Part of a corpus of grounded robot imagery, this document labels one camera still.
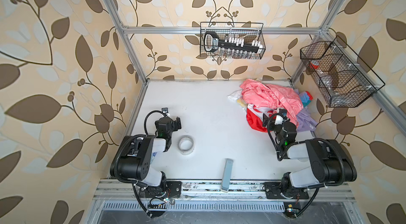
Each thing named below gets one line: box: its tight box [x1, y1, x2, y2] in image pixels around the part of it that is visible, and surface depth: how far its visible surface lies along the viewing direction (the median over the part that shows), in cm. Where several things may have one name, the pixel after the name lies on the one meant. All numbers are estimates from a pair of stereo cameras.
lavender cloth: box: [293, 88, 318, 133], surface depth 98 cm
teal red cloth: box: [299, 90, 313, 108], surface depth 106 cm
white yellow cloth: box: [226, 88, 248, 112], surface depth 110 cm
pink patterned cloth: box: [240, 79, 304, 127], surface depth 96 cm
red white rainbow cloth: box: [246, 103, 276, 133], surface depth 96 cm
